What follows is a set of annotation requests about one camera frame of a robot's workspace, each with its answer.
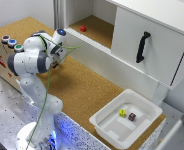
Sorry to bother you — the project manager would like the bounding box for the blue button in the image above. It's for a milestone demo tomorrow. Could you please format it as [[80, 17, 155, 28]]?
[[7, 38, 18, 48]]

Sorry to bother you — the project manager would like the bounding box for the white plastic box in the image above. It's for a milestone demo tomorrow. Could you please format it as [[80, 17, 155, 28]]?
[[88, 88, 164, 150]]

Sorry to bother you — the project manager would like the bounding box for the green cable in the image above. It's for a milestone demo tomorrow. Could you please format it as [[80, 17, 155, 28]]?
[[25, 34, 82, 150]]

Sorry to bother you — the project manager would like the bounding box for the yellow block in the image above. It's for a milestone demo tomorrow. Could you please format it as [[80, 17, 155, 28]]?
[[118, 109, 127, 118]]

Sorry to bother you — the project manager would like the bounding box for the white sliding door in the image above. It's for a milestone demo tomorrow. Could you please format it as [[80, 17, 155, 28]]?
[[110, 6, 184, 87]]

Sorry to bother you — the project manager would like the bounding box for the green button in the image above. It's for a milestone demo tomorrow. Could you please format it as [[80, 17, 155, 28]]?
[[13, 43, 25, 53]]

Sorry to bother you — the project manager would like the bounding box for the pink block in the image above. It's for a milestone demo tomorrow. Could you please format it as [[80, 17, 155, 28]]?
[[79, 24, 87, 33]]

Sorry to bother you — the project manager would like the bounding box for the red button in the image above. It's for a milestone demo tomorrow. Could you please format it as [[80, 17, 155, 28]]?
[[1, 34, 12, 45]]

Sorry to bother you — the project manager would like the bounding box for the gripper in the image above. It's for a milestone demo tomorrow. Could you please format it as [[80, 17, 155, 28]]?
[[49, 44, 66, 69]]

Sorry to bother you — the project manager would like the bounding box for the black door handle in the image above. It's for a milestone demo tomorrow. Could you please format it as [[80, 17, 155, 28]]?
[[135, 31, 152, 64]]

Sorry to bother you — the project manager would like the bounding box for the purple block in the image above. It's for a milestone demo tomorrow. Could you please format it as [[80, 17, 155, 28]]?
[[127, 112, 137, 122]]

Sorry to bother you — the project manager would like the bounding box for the white cabinet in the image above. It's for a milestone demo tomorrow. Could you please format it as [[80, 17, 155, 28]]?
[[52, 0, 184, 107]]

